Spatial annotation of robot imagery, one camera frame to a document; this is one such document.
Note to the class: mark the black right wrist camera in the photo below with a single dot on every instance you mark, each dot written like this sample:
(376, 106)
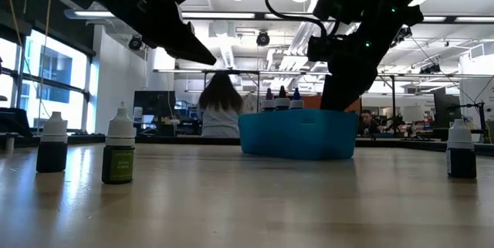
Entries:
(320, 49)

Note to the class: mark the large violet food coloring bottle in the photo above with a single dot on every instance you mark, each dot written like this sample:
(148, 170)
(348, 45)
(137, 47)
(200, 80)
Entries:
(269, 104)

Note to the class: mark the blue plastic bin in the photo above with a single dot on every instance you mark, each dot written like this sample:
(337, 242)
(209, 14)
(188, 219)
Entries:
(297, 136)

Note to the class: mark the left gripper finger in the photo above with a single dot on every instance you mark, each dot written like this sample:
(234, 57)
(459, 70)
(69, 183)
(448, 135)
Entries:
(185, 47)

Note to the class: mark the large blue food coloring bottle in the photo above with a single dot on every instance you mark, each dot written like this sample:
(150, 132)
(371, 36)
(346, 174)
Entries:
(296, 104)

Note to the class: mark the overhead light bar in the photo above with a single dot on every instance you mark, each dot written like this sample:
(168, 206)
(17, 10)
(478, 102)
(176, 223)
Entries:
(216, 15)

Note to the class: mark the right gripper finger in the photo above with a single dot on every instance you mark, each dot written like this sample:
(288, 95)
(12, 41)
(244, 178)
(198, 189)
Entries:
(343, 93)

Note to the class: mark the person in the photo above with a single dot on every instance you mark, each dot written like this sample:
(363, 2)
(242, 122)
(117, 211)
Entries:
(220, 120)
(366, 124)

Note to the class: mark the black monitor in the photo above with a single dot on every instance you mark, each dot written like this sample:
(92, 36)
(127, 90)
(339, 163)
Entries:
(154, 103)

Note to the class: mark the large black food coloring bottle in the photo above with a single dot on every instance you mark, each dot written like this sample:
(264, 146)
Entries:
(282, 103)

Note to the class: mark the black ceiling camera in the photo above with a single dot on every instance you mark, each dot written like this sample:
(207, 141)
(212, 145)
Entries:
(262, 39)
(135, 43)

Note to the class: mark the dark office chair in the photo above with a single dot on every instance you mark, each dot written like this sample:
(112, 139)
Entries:
(11, 122)

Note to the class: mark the small black food coloring bottle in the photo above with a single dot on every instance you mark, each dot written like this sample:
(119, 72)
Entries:
(52, 157)

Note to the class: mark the black background rig frame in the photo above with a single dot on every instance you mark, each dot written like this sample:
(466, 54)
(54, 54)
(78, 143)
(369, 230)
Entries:
(247, 72)

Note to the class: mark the small green food coloring bottle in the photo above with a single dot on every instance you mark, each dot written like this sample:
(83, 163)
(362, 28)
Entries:
(118, 165)

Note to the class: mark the black background stand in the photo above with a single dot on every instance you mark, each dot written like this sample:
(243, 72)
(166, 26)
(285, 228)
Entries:
(481, 124)

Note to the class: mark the small navy food coloring bottle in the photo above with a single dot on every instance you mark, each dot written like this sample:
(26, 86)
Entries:
(462, 163)

